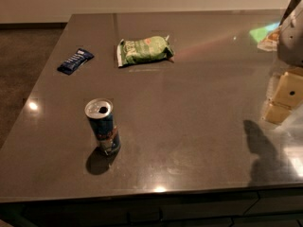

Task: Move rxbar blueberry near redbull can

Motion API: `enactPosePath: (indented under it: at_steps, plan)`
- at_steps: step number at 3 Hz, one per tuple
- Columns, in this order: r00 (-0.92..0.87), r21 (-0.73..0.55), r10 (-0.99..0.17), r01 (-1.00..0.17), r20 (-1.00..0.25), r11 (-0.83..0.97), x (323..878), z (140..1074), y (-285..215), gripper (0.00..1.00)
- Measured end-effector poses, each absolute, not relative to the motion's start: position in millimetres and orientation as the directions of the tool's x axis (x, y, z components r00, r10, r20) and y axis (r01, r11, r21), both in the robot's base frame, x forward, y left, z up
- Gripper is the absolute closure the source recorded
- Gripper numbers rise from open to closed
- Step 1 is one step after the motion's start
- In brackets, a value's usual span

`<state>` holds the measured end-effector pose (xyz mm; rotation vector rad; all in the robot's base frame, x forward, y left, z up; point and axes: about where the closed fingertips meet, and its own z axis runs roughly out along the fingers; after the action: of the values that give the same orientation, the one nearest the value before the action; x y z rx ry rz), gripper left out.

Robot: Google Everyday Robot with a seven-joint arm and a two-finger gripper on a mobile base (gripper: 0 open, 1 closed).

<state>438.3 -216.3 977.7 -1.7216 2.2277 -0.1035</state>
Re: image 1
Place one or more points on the redbull can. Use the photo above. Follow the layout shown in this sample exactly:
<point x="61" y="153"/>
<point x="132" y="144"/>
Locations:
<point x="100" y="115"/>

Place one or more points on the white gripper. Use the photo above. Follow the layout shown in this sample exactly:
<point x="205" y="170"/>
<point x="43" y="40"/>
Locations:
<point x="292" y="43"/>

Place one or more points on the dark drawer cabinet front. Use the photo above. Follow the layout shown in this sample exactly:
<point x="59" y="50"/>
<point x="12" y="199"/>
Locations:
<point x="261" y="208"/>

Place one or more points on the dark box at corner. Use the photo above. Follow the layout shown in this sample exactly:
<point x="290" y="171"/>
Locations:
<point x="291" y="6"/>

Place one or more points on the blue rxbar blueberry wrapper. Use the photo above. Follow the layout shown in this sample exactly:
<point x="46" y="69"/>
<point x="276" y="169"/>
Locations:
<point x="70" y="65"/>

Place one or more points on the green chip bag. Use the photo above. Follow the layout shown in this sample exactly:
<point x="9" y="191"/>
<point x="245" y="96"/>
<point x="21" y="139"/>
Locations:
<point x="155" y="48"/>

